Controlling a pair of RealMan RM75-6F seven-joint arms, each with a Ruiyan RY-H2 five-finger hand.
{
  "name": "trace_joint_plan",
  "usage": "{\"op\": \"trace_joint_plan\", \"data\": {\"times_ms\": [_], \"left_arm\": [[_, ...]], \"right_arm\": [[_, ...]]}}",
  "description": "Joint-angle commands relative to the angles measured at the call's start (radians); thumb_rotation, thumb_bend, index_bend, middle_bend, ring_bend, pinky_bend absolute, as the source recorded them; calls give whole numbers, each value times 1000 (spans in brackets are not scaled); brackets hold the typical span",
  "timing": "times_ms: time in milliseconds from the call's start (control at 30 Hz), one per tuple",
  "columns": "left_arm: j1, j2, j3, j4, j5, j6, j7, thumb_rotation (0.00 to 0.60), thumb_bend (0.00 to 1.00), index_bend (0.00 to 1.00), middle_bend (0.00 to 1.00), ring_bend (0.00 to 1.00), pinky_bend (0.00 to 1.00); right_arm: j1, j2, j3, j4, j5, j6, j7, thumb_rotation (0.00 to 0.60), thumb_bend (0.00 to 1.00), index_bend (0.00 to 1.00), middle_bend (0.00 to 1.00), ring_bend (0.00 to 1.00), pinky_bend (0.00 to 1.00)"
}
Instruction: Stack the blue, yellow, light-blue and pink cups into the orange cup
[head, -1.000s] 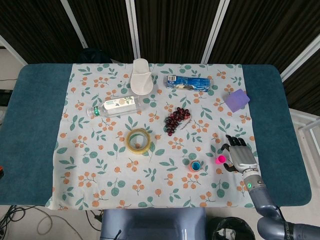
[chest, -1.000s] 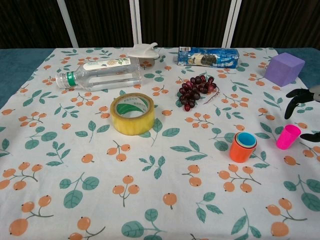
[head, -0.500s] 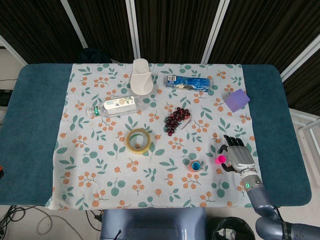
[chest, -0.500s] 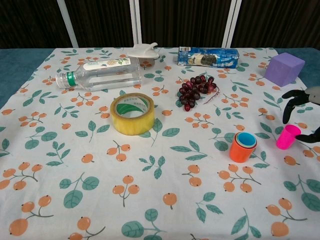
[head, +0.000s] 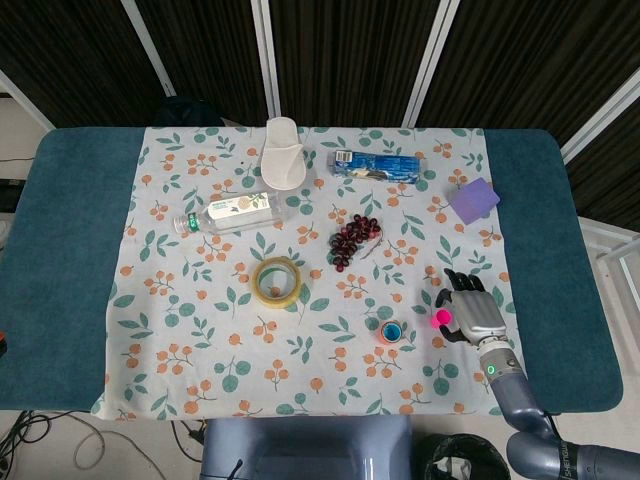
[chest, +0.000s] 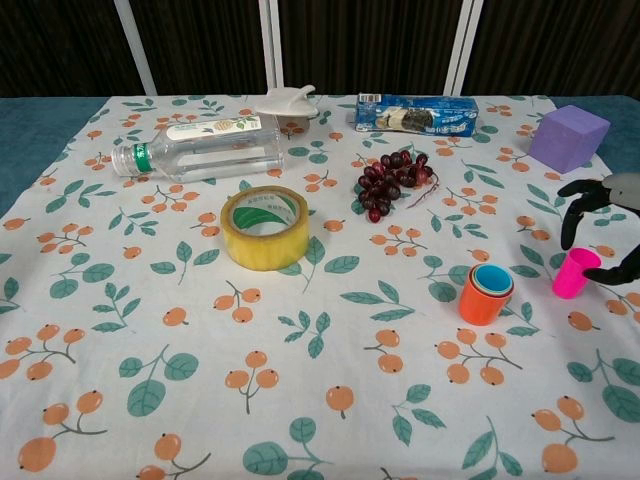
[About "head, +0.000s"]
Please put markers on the orange black tool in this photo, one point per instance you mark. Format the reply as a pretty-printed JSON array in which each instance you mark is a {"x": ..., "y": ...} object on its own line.
[{"x": 3, "y": 342}]

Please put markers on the blue snack packet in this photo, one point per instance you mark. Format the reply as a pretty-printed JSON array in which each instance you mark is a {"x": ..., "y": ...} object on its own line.
[{"x": 385, "y": 164}]

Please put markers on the clear plastic bottle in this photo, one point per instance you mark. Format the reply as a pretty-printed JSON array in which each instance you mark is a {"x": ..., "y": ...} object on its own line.
[{"x": 235, "y": 212}]

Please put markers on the purple foam block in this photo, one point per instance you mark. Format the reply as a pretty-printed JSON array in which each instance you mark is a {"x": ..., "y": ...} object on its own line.
[{"x": 475, "y": 201}]

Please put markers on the floral tablecloth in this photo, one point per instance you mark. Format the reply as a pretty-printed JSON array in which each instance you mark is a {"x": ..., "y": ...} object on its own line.
[{"x": 225, "y": 350}]

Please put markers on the light blue cup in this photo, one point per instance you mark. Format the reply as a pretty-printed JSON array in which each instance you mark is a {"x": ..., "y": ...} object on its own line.
[{"x": 391, "y": 331}]

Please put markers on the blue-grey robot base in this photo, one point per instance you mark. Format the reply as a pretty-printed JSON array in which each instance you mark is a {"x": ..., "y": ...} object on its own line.
[{"x": 305, "y": 445}]

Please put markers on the white partition frame post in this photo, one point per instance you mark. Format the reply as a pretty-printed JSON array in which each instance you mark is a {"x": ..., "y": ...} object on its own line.
[
  {"x": 430, "y": 60},
  {"x": 600, "y": 117},
  {"x": 25, "y": 100},
  {"x": 267, "y": 60},
  {"x": 150, "y": 50}
]

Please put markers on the white metal rack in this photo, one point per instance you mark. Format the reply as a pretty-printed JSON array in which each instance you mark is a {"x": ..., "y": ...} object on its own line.
[{"x": 607, "y": 240}]

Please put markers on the white slipper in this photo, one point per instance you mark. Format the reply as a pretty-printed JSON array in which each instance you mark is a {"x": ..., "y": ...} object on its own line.
[{"x": 282, "y": 160}]

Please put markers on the orange cup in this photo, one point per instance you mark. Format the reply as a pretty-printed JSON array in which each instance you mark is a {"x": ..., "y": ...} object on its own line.
[{"x": 386, "y": 342}]

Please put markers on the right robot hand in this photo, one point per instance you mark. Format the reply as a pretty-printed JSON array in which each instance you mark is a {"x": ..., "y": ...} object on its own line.
[{"x": 477, "y": 312}]

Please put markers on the pink cup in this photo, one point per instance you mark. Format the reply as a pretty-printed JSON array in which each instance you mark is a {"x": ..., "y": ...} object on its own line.
[{"x": 441, "y": 317}]

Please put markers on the teal table cover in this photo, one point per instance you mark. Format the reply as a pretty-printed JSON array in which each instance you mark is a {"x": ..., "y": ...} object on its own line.
[{"x": 65, "y": 250}]

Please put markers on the clear tape roll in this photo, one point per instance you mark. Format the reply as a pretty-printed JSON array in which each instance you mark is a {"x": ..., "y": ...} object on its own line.
[{"x": 279, "y": 303}]

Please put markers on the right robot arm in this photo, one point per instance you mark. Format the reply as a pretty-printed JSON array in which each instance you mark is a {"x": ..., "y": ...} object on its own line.
[{"x": 515, "y": 400}]

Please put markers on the dark chair backrest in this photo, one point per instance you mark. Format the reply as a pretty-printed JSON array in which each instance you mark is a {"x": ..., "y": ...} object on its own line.
[{"x": 187, "y": 112}]

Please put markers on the black trash bin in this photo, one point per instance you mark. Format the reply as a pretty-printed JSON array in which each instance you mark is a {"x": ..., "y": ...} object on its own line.
[{"x": 465, "y": 457}]

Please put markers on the dark red grape bunch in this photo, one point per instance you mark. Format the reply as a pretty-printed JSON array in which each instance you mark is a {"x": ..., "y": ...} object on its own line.
[{"x": 350, "y": 240}]

